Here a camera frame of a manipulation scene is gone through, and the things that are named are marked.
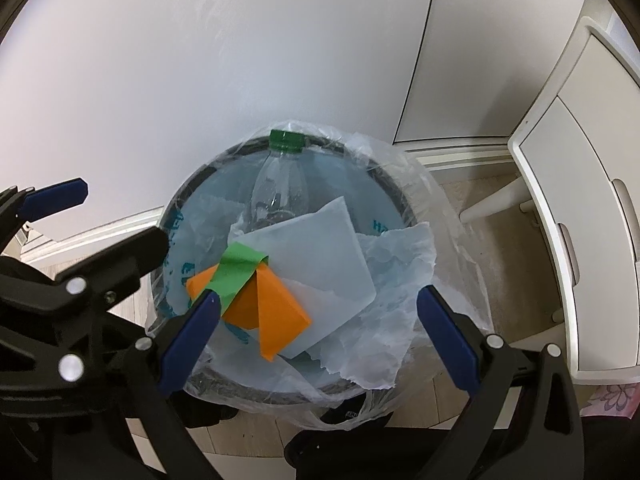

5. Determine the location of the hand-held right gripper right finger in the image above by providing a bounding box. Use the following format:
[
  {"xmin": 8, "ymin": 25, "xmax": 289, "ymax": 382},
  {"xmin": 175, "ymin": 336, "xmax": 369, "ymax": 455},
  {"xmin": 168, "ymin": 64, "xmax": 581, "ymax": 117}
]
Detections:
[{"xmin": 416, "ymin": 285, "xmax": 587, "ymax": 480}]

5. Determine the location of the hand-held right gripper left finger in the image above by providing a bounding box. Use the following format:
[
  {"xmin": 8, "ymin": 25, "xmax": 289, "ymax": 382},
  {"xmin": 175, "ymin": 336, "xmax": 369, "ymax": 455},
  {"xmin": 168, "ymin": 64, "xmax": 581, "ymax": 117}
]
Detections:
[{"xmin": 122, "ymin": 287, "xmax": 226, "ymax": 480}]

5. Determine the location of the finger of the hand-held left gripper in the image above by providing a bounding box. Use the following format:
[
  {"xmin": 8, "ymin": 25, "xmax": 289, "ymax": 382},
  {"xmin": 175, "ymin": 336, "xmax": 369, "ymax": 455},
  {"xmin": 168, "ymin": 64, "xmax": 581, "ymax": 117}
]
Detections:
[
  {"xmin": 0, "ymin": 176, "xmax": 89, "ymax": 253},
  {"xmin": 0, "ymin": 227, "xmax": 169, "ymax": 321}
]

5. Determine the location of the white tissue paper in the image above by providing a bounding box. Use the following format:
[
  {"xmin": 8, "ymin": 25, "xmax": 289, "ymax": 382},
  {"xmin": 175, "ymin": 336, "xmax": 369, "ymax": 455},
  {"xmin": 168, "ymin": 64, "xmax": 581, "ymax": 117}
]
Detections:
[{"xmin": 309, "ymin": 222, "xmax": 437, "ymax": 392}]

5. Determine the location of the green paper strip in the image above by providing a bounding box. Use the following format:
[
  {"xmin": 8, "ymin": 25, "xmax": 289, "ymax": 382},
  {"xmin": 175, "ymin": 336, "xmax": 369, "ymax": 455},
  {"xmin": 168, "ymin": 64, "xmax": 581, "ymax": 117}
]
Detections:
[{"xmin": 205, "ymin": 242, "xmax": 271, "ymax": 314}]

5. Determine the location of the orange paper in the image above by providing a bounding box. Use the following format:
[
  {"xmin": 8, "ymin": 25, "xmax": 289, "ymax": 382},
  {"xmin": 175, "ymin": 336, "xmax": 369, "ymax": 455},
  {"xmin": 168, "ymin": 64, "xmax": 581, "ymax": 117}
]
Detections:
[{"xmin": 186, "ymin": 260, "xmax": 312, "ymax": 363}]

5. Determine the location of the trash bin with plastic liner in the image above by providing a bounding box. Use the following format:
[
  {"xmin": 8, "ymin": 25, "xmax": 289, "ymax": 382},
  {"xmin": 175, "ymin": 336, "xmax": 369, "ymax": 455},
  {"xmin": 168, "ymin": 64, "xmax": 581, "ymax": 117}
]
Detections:
[{"xmin": 144, "ymin": 119, "xmax": 497, "ymax": 432}]

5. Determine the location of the round trash bin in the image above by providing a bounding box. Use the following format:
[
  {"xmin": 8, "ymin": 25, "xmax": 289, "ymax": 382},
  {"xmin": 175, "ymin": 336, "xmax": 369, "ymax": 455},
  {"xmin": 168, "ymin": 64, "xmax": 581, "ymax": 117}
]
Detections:
[{"xmin": 150, "ymin": 135, "xmax": 437, "ymax": 407}]

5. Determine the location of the white paper sheet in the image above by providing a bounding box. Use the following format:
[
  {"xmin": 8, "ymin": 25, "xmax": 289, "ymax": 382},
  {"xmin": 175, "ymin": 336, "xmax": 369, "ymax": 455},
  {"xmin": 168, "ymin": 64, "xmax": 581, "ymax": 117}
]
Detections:
[{"xmin": 227, "ymin": 195, "xmax": 379, "ymax": 362}]

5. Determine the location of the clear plastic bottle green cap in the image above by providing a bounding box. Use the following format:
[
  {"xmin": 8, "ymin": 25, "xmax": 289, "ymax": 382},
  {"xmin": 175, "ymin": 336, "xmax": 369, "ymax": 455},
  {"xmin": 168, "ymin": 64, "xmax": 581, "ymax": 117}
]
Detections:
[{"xmin": 249, "ymin": 129, "xmax": 309, "ymax": 233}]

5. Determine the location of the black shoe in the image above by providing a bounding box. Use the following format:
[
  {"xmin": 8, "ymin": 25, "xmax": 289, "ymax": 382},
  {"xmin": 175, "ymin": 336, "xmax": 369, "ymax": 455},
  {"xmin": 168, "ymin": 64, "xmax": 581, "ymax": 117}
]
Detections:
[
  {"xmin": 284, "ymin": 400, "xmax": 397, "ymax": 467},
  {"xmin": 182, "ymin": 392, "xmax": 242, "ymax": 429}
]

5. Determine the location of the pink floral cloth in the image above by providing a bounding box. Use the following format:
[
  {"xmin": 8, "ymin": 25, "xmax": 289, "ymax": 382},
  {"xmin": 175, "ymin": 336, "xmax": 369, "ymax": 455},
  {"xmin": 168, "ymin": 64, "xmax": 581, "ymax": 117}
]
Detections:
[{"xmin": 579, "ymin": 382, "xmax": 640, "ymax": 419}]

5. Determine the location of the white nightstand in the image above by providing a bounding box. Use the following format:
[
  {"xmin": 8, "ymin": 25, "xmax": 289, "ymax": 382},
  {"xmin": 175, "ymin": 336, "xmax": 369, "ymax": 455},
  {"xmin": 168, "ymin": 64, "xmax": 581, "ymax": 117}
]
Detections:
[{"xmin": 457, "ymin": 15, "xmax": 640, "ymax": 387}]

